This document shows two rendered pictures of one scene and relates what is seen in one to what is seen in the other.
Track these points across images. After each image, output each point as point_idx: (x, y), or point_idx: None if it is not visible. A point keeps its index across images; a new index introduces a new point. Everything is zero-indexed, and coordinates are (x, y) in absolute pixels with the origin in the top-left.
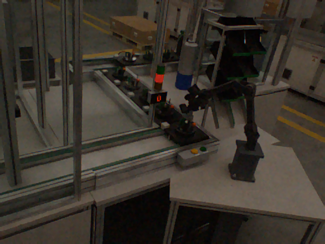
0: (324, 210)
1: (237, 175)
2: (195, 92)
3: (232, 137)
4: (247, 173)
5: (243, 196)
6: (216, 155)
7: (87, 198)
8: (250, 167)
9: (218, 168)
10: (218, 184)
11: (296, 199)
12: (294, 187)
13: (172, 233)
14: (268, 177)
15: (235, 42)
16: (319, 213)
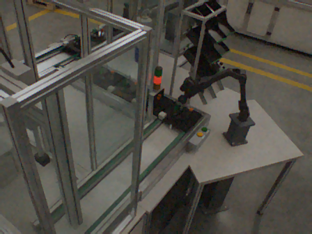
0: (297, 148)
1: (235, 142)
2: (192, 84)
3: (210, 104)
4: (242, 138)
5: (246, 159)
6: (209, 127)
7: (139, 211)
8: (244, 134)
9: (217, 140)
10: (225, 156)
11: (278, 147)
12: (272, 136)
13: (197, 203)
14: (253, 134)
15: (211, 28)
16: (295, 152)
